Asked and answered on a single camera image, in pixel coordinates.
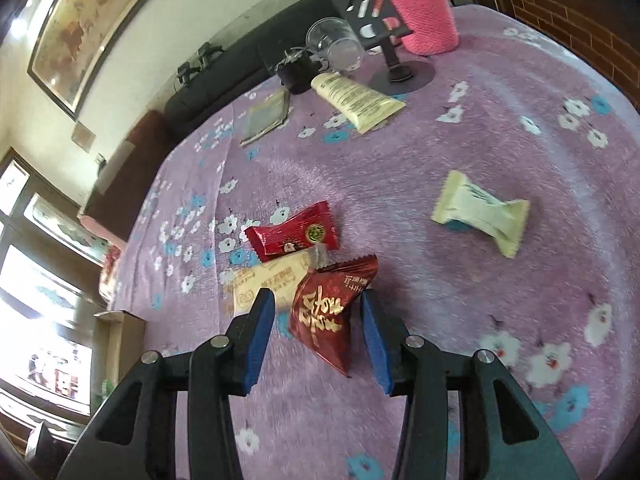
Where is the small black device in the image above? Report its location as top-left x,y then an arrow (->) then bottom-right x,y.
276,49 -> 322,95

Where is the brown armchair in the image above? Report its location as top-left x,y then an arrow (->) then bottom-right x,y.
81,109 -> 174,242

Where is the pale green snack packet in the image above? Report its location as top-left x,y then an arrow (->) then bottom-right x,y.
431,169 -> 531,260

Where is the framed painting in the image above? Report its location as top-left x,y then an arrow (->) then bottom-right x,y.
27,0 -> 187,120

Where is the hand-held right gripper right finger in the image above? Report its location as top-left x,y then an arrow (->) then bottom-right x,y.
360,289 -> 582,480

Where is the pink bottle with knitted sleeve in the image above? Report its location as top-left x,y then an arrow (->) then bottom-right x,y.
369,0 -> 460,56

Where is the wooden cabinet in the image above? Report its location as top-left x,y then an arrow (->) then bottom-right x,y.
456,0 -> 640,111

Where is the clear plastic cup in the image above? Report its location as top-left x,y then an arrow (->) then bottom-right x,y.
305,17 -> 366,72

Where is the grey-green flat packet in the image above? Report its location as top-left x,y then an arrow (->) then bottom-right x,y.
238,87 -> 291,147

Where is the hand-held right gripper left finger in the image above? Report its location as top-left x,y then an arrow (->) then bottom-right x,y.
57,287 -> 277,480

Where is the cream snack packet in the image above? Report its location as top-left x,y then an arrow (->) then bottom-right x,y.
232,244 -> 332,322

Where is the black sofa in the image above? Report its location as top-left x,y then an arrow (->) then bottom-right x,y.
165,0 -> 383,137

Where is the black phone stand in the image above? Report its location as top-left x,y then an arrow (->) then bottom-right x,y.
332,0 -> 435,95

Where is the cream squeeze tube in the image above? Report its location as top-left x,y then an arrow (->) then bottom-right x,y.
310,72 -> 406,135

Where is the large dark red snack packet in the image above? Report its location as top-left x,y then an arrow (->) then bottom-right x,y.
288,253 -> 380,377

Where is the cardboard box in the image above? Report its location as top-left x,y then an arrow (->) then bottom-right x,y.
94,309 -> 147,398

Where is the flat red snack packet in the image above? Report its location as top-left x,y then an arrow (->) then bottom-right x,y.
244,200 -> 341,264

